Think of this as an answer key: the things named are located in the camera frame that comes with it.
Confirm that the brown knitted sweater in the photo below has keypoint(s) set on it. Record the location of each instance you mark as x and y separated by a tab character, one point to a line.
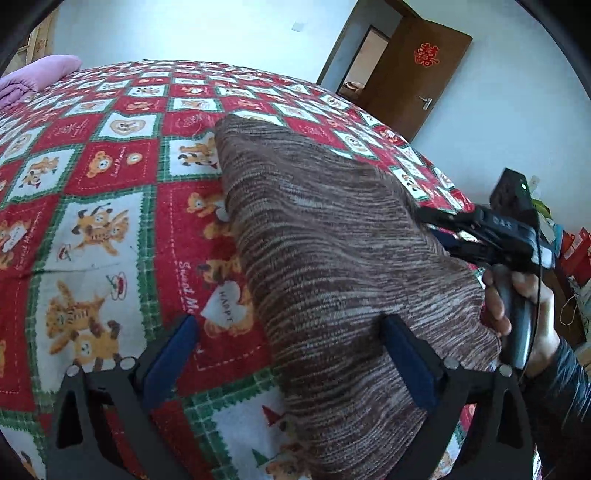
323	258

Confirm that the brown wooden door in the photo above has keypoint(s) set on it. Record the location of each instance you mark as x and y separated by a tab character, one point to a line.
406	92

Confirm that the brown wooden door frame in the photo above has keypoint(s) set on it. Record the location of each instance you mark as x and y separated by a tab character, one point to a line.
341	41

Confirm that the red printed bed blanket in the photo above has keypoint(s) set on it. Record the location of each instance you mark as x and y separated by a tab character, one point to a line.
115	194

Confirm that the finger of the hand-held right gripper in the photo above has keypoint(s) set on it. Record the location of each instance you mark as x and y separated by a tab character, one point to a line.
452	219
461	244

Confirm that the red paper door decoration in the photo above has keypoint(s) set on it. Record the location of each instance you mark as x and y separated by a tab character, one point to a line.
427	54

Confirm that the purple folded blanket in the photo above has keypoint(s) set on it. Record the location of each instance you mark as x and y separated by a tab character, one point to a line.
32	78

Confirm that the person's right forearm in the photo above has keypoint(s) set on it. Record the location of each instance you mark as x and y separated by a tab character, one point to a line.
561	406

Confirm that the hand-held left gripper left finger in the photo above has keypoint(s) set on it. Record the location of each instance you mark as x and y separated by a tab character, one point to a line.
173	350

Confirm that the yellow patterned curtain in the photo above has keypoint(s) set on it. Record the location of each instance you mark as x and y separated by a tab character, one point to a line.
39	39

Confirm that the person's right hand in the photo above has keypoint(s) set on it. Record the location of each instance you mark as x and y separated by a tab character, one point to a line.
547	323

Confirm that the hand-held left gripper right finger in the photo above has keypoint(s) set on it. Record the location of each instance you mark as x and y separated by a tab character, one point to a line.
411	364

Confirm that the green bag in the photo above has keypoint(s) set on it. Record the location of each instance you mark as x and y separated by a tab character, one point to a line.
542	208

